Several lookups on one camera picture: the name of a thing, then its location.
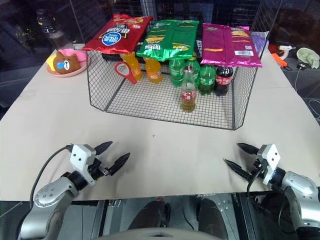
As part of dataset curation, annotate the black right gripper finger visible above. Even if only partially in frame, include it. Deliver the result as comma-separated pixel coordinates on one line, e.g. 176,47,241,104
223,158,253,180
236,142,259,156

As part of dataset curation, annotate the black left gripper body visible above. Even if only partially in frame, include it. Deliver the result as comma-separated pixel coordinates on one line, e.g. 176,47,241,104
88,155,112,180

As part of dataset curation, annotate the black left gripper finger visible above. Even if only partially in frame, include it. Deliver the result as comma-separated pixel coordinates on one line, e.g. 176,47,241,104
108,152,131,177
95,141,114,158

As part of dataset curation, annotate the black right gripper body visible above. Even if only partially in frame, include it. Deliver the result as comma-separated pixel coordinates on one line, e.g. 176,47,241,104
250,152,267,180

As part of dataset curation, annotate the dark cola plastic bottle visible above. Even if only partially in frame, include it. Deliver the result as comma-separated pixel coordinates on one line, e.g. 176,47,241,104
214,65,235,97

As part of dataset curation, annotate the red toy magnifying glass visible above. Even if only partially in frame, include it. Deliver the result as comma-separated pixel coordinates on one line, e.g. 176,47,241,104
113,61,139,86

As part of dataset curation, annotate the capped glass bottle yellow liquid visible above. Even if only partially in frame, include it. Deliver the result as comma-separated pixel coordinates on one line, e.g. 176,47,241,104
180,66,198,114

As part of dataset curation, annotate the green soda plastic bottle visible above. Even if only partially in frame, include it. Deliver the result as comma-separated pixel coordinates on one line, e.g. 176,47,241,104
185,58,201,90
168,58,187,88
198,63,217,97

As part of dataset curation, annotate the orange soda plastic bottle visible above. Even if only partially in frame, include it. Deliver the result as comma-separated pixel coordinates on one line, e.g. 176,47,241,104
119,51,143,82
144,57,164,85

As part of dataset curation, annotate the pink plate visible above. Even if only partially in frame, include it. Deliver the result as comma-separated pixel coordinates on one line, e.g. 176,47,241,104
46,51,92,78

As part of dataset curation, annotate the grey robot torso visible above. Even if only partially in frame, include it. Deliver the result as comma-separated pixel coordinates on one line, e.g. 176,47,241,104
99,225,230,240

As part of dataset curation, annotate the brown bear plush toy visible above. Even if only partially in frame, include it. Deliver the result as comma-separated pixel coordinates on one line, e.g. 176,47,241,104
53,50,82,76

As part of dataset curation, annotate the orange plastic object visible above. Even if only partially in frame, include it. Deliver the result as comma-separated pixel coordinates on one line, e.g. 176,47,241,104
271,52,289,69

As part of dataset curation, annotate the yellow plush toy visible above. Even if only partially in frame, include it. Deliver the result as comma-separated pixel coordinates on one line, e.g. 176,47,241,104
46,54,58,72

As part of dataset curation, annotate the white glue gun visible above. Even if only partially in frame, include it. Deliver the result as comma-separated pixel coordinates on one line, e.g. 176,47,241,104
277,44,297,61

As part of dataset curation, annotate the magenta chips bag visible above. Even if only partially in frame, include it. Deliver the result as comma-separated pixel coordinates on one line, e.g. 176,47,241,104
200,22,264,69

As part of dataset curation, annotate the purple bag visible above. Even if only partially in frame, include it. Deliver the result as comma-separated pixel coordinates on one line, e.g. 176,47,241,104
250,30,271,51

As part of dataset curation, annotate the pale green cloth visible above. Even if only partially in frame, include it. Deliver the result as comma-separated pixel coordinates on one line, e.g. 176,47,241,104
296,47,320,70

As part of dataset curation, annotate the red chips bag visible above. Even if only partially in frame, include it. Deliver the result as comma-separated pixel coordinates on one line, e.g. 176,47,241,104
81,13,155,56

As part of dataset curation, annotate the green chips bag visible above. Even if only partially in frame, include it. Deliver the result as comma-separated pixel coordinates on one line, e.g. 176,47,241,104
135,19,201,62

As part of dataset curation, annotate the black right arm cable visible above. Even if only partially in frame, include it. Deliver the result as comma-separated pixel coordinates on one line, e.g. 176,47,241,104
246,167,266,201

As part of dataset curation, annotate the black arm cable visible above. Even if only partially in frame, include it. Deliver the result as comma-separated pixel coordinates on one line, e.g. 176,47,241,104
29,144,75,204
246,167,266,201

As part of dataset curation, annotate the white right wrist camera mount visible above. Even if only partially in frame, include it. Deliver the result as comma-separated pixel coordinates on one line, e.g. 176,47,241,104
256,143,281,186

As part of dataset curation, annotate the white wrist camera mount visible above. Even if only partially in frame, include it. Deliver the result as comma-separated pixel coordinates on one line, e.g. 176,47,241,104
256,143,281,186
69,143,97,187

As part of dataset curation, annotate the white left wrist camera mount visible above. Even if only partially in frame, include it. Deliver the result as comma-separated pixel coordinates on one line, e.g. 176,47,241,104
69,143,97,187

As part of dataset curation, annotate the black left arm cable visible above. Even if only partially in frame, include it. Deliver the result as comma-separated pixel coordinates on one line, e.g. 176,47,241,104
29,144,75,204

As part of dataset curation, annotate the black wire mesh rack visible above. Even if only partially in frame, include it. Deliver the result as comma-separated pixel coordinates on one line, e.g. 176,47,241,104
86,19,270,132

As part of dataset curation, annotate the white cable with black plug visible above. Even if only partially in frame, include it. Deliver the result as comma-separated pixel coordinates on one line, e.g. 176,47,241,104
293,63,320,121

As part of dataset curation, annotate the black wire grid panel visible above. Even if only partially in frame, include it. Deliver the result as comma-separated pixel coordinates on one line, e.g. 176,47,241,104
69,0,284,34

